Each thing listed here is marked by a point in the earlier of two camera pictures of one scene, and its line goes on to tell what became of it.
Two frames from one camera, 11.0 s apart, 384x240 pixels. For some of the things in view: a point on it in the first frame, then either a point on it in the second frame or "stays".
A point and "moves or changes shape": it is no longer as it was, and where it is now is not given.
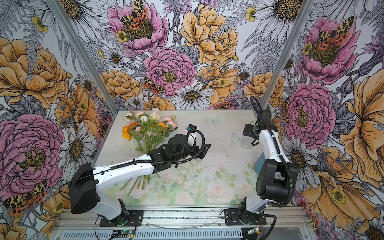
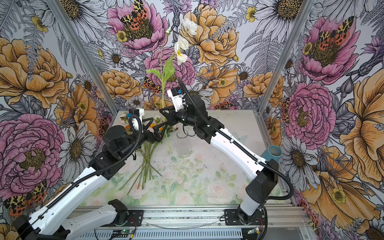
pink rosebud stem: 130,118 to 123,119
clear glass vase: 246,142 moves or changes shape
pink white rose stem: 170,125 stays
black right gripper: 248,130 to 174,115
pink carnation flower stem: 144,152 to 142,170
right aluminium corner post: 303,15 stays
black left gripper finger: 206,147 to 150,120
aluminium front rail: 185,217 stays
